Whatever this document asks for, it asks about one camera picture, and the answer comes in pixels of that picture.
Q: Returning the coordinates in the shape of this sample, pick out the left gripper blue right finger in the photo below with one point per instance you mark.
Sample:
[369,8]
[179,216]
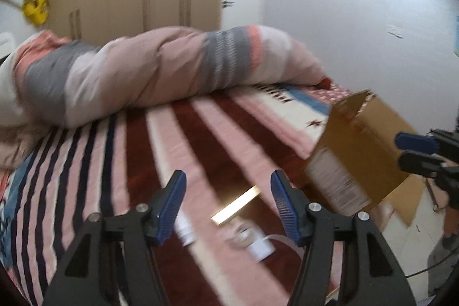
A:
[370,273]

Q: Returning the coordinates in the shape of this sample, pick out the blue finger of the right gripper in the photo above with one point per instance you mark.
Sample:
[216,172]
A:
[414,142]
[421,164]

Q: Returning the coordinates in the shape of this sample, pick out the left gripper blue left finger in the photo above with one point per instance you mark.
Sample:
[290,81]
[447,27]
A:
[86,274]

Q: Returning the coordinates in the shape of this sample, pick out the cardboard box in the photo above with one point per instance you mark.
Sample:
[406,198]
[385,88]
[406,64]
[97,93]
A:
[354,165]

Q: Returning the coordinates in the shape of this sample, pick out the gold rectangular bar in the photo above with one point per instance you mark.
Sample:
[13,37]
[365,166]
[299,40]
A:
[231,210]

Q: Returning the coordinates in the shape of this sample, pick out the white charger with cable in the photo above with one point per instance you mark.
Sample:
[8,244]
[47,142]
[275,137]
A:
[262,247]

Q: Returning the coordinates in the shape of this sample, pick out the white contact lens case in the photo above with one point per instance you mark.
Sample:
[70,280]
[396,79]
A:
[184,229]

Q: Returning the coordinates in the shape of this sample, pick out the polka dot bedsheet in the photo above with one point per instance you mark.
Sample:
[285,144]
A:
[329,96]

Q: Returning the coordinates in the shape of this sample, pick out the red plush toy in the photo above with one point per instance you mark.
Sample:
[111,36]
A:
[324,84]

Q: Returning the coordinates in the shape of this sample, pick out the striped fleece blanket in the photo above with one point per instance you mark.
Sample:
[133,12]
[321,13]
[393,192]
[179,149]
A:
[225,143]

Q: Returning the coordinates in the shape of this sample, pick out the rolled striped duvet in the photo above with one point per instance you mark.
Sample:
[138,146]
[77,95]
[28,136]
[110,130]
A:
[49,80]

